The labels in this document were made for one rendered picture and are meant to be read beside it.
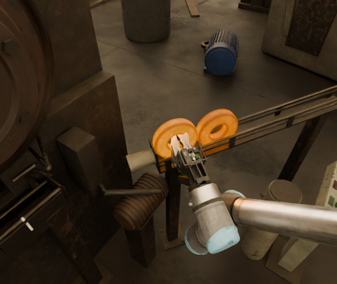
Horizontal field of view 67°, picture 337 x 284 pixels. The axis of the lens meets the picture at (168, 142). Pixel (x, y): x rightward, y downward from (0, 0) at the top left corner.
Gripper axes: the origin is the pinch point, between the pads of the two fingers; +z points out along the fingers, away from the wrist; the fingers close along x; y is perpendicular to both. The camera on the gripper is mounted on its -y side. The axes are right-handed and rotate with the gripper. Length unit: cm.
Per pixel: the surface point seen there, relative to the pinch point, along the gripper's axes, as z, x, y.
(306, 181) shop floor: -18, -92, -73
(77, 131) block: 7.6, 29.5, 4.3
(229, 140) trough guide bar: -5.0, -19.1, -4.9
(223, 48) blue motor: 113, -97, -78
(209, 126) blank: -1.2, -11.2, 2.2
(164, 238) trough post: -21, 6, -70
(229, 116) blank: -0.5, -18.5, 4.3
